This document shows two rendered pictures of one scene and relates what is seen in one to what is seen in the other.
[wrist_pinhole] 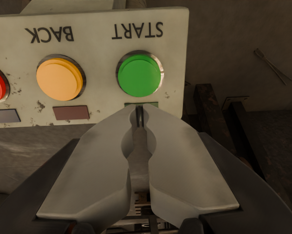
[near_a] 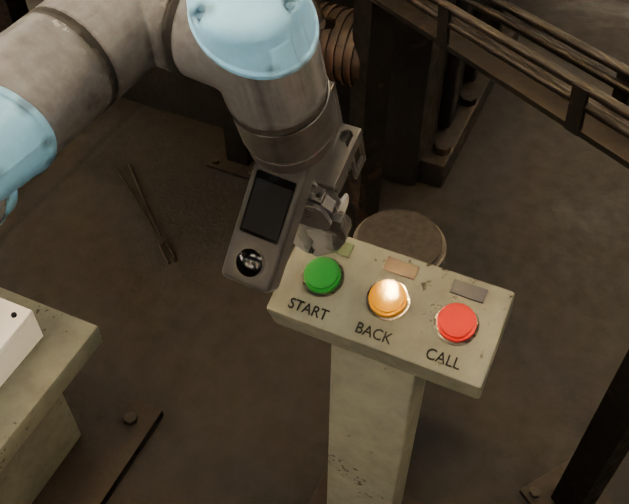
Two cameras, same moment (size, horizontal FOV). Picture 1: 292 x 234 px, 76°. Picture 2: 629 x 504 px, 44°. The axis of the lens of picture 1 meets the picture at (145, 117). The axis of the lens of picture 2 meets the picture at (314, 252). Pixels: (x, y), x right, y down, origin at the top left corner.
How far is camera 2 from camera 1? 0.66 m
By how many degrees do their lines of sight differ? 20
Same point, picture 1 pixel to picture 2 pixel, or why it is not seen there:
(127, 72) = (328, 281)
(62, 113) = (408, 271)
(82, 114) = (391, 262)
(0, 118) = (470, 289)
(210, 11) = (233, 364)
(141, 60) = (313, 285)
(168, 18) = (283, 307)
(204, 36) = (260, 327)
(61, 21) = (358, 337)
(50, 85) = (394, 296)
